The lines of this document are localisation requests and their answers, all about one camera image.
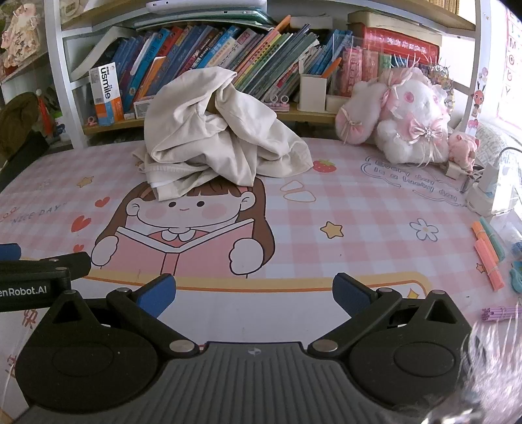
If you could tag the clear acrylic holder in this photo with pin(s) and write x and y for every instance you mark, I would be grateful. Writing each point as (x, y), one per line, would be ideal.
(354, 65)

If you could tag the pink checked cartoon desk mat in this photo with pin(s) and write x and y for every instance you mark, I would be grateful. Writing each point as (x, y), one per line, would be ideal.
(326, 252)

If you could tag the white pink plush bunny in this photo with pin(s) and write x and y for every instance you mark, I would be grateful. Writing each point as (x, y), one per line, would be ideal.
(408, 122)

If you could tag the flat white orange box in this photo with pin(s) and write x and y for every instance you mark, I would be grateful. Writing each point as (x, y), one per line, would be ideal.
(142, 109)

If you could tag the clear plastic bag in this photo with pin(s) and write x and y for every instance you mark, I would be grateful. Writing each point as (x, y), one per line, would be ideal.
(497, 375)

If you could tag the white metal bookshelf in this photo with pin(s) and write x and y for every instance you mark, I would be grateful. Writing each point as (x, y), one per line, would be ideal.
(77, 134)

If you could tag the pink scissors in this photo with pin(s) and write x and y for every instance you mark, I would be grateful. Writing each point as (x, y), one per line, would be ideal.
(281, 105)

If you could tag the cartoon sticker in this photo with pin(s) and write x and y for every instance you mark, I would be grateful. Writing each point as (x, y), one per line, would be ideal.
(479, 100)

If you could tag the white charger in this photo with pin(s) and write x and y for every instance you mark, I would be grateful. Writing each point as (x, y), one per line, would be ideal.
(487, 191)

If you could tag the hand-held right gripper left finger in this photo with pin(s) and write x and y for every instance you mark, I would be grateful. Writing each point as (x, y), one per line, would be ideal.
(157, 294)

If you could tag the brown cloth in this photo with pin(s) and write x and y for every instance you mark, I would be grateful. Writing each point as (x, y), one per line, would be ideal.
(16, 122)

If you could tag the blue clip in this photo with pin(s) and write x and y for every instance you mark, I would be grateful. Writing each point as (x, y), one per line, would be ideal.
(517, 279)

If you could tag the wall poster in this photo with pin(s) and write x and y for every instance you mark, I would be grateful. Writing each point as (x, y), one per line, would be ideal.
(509, 61)

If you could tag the green highlighter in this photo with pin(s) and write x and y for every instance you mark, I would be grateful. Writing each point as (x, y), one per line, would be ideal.
(493, 240)

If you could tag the pink cream wall ornament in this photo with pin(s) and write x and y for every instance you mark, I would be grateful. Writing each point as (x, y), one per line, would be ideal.
(18, 36)

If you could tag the row of colourful books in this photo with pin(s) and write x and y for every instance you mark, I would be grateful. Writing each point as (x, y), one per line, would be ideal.
(253, 53)

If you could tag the red thick book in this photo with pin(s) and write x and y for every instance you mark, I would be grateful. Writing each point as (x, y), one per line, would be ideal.
(403, 43)

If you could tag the low cream box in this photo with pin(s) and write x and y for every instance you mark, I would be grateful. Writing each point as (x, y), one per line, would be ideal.
(336, 104)

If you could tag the tall white orange box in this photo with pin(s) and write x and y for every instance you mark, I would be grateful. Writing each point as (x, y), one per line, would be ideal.
(106, 93)

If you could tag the cream pen holder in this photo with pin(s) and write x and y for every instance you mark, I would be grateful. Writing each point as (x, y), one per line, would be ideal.
(312, 93)

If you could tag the white tablet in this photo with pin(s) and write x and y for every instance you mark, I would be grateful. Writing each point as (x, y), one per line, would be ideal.
(204, 4)

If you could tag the orange red bottle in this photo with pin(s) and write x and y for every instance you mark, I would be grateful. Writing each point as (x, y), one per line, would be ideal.
(45, 114)

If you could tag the small pink plush pig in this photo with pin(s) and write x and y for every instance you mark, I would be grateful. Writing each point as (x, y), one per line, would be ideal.
(463, 149)

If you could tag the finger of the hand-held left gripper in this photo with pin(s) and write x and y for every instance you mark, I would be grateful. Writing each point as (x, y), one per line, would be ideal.
(8, 252)
(49, 265)

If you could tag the cream printed T-shirt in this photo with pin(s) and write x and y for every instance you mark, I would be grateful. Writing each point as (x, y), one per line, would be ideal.
(244, 134)

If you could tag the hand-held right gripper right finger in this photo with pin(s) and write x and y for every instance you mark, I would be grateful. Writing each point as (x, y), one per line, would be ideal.
(350, 293)

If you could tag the bundle of purple pencils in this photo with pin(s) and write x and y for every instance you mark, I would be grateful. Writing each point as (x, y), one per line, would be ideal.
(503, 314)

